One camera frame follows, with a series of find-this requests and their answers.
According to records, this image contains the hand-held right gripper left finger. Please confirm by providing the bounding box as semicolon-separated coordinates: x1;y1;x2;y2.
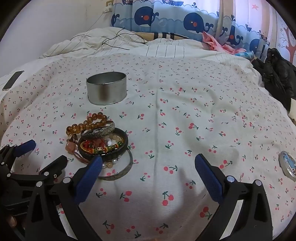
24;156;103;241

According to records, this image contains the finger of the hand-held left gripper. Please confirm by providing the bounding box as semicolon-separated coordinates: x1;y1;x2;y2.
0;139;37;163
37;155;68;184

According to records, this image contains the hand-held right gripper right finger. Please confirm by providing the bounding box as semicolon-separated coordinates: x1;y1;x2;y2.
195;153;274;241

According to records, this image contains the pink stone pendant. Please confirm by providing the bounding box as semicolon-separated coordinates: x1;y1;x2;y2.
65;138;79;154

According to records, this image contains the white pearl bracelet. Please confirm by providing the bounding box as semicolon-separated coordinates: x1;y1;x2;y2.
102;156;123;169

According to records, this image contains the colourful woven bracelet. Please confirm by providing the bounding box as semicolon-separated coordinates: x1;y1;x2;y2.
80;139;124;155

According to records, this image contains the thin silver bangle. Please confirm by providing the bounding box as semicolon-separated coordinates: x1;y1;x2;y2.
98;148;134;181

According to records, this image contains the peach bead bracelet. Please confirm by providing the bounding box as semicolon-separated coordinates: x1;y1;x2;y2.
105;136;125;146

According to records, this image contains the carved silver bangle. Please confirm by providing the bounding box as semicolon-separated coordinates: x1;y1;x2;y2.
81;120;115;138

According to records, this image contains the black bangle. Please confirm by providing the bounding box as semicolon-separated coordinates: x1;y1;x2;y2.
78;127;129;163

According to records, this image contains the amber bead bracelet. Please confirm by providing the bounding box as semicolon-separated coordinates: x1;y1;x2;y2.
66;112;108;137

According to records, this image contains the round metal tin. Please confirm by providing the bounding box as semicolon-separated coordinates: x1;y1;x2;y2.
86;72;127;106

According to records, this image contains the person's left hand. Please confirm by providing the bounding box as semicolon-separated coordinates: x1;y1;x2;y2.
6;214;19;230

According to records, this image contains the smartphone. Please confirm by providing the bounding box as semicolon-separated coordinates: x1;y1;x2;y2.
2;71;25;91

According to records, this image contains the cherry print bedsheet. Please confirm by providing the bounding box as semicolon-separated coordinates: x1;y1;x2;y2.
0;53;296;241

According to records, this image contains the round metal lid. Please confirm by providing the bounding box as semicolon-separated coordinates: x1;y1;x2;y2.
278;151;296;182

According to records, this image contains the black jacket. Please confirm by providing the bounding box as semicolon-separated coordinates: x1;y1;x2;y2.
252;47;296;112

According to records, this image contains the pink cloth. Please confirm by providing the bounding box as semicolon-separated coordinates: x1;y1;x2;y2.
202;31;247;55

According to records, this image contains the striped white duvet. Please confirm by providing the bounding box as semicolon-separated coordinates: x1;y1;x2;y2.
39;27;262;71

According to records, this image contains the tan striped pillow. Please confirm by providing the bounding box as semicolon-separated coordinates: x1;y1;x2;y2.
134;32;188;41

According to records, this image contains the thin black cable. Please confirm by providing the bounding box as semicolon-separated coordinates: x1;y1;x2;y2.
76;28;148;51

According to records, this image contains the tree wall sticker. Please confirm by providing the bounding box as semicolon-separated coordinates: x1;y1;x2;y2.
277;23;296;63

